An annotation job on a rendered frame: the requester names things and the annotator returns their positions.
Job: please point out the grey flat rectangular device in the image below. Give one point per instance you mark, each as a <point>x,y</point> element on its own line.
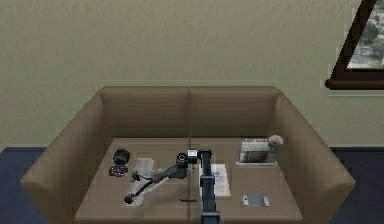
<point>256,199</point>

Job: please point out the grey round ball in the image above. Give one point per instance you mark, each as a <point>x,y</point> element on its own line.
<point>275,141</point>

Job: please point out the white book with blue print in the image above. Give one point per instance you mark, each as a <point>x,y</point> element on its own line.
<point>221,181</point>

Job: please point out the brown sofa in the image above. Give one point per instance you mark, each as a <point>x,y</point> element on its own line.
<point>150,113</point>

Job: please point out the black flat disc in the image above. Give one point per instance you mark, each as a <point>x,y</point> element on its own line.
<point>118,170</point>

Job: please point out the pale paper sheet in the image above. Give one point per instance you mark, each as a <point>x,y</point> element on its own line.
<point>144,164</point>

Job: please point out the dark framed window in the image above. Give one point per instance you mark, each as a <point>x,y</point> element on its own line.
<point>348,78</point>

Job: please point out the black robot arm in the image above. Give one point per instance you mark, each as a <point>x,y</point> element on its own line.
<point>207,188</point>

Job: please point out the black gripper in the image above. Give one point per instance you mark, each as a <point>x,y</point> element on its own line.
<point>181,160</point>

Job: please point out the black round drum-shaped object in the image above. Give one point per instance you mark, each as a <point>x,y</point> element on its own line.
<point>121,156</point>

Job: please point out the red pen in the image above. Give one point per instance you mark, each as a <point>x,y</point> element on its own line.
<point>187,200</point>

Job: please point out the grey open laptop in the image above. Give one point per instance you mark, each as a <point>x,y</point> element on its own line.
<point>256,154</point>

